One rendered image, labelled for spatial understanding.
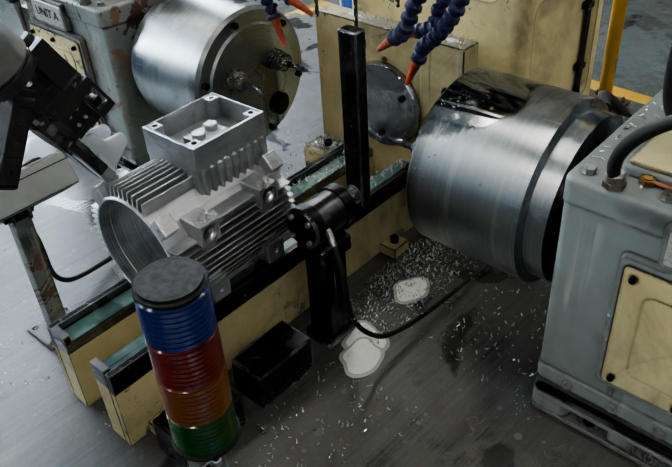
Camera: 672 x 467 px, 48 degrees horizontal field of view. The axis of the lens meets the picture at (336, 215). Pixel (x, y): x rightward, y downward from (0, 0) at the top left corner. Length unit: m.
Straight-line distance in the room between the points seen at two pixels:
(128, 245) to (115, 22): 0.48
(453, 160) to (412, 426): 0.35
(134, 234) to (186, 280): 0.47
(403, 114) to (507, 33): 0.20
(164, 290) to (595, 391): 0.57
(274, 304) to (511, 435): 0.38
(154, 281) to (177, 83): 0.72
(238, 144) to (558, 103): 0.40
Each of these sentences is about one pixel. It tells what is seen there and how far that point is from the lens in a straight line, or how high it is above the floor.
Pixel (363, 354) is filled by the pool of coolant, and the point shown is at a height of 0.80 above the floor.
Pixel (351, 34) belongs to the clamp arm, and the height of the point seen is 1.25.
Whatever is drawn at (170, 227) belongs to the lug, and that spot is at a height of 1.08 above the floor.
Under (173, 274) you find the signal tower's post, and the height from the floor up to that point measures 1.22.
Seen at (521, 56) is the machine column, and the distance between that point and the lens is 1.24.
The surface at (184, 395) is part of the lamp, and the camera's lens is 0.65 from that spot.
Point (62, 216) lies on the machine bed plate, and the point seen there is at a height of 0.80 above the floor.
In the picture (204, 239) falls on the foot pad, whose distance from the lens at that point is 0.91.
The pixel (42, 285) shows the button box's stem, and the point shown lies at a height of 0.90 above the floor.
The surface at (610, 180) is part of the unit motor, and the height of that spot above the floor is 1.17.
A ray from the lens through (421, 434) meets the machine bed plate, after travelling 1.00.
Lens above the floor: 1.59
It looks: 35 degrees down
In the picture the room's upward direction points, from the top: 4 degrees counter-clockwise
